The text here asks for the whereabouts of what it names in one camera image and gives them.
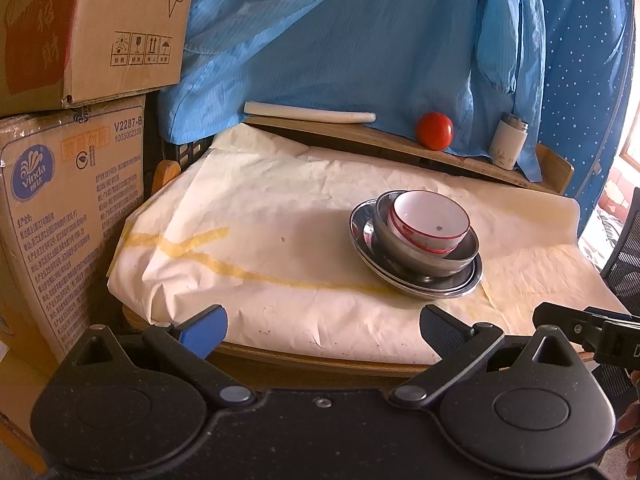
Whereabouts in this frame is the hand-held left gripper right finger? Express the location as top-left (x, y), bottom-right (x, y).
top-left (390, 305), bottom-right (584, 409)

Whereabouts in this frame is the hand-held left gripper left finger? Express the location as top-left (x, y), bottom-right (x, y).
top-left (64, 305), bottom-right (255, 407)

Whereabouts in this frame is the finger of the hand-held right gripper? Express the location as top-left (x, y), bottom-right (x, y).
top-left (532, 302), bottom-right (607, 356)

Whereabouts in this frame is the steel bowl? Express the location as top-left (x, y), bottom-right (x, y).
top-left (372, 190), bottom-right (480, 277)

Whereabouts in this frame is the small steel plate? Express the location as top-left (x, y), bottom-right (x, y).
top-left (350, 199), bottom-right (481, 286)

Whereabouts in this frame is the person's right hand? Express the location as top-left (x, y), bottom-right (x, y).
top-left (616, 369), bottom-right (640, 461)

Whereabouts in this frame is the black mesh chair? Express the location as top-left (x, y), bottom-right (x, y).
top-left (597, 220), bottom-right (640, 406)

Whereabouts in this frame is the patterned bedding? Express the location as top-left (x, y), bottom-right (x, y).
top-left (592, 170), bottom-right (631, 261)

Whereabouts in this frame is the cream paper sheet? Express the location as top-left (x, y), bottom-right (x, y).
top-left (106, 122), bottom-right (631, 366)

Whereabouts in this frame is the blue logo cardboard box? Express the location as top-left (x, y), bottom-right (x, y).
top-left (0, 95), bottom-right (148, 361)

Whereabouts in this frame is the white thermos cup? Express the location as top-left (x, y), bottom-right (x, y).
top-left (488, 113), bottom-right (530, 171)

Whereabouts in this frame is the black crate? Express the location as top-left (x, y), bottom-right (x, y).
top-left (160, 137), bottom-right (216, 173)

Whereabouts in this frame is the red tomato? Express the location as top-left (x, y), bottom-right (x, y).
top-left (416, 112), bottom-right (455, 151)

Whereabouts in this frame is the wooden shelf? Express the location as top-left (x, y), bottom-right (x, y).
top-left (242, 115), bottom-right (575, 196)

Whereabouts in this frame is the dark blue dotted curtain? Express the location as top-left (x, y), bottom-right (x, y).
top-left (530, 0), bottom-right (636, 236)

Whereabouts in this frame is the white stick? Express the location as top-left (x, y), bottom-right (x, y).
top-left (243, 101), bottom-right (377, 123)

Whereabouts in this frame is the light blue garment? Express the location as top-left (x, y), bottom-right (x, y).
top-left (160, 0), bottom-right (546, 183)

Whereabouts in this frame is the orange printed cardboard box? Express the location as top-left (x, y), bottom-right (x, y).
top-left (0, 0), bottom-right (201, 116)

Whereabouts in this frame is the wooden window frame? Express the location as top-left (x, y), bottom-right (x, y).
top-left (619, 130), bottom-right (640, 172)

